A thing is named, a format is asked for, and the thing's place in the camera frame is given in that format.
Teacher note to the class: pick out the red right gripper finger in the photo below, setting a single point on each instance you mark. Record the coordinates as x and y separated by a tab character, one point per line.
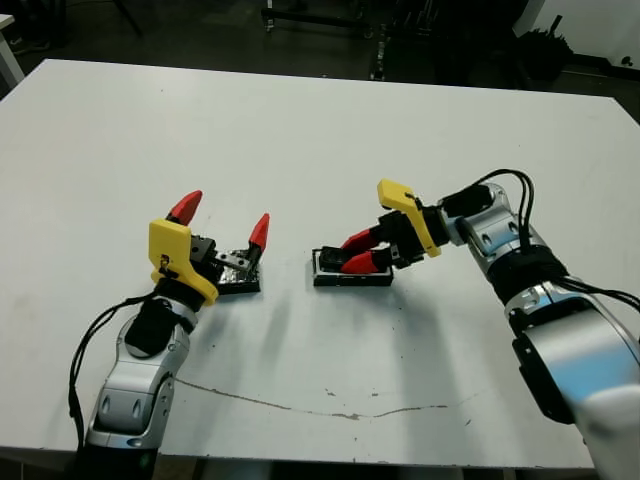
365	240
367	262

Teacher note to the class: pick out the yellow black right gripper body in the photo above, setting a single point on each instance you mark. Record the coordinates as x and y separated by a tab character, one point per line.
417	225

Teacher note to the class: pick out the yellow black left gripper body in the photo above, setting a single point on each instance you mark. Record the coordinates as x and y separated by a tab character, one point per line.
170	250

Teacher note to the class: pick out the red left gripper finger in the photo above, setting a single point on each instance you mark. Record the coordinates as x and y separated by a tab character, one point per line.
189	205
260	235

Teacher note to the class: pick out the black box lid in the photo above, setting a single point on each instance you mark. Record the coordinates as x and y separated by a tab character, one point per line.
240	286

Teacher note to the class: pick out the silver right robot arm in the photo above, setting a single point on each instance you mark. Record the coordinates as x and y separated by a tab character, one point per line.
575	350

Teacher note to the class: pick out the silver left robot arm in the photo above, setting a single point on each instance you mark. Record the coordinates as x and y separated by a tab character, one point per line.
135	390

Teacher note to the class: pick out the black box with white liner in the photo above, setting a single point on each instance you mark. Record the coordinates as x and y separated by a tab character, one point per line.
350	281

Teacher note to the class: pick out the black slanted stand leg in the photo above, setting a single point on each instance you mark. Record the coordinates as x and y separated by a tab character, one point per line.
129	19

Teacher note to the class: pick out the dark sneaker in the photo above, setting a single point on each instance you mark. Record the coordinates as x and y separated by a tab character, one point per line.
22	45
50	45

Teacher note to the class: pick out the white side desk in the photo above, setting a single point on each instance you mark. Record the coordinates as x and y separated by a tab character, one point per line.
9	55

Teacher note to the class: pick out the grey metal stand post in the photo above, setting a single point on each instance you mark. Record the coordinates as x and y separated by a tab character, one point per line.
378	57

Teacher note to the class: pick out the black bundle by wall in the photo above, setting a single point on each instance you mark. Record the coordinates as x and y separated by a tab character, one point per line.
542	47

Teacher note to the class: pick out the black wheeled cart frame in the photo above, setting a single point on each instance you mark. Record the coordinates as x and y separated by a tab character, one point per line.
315	20

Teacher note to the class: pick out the small black wall fixture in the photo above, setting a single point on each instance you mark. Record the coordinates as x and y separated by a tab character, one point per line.
626	61

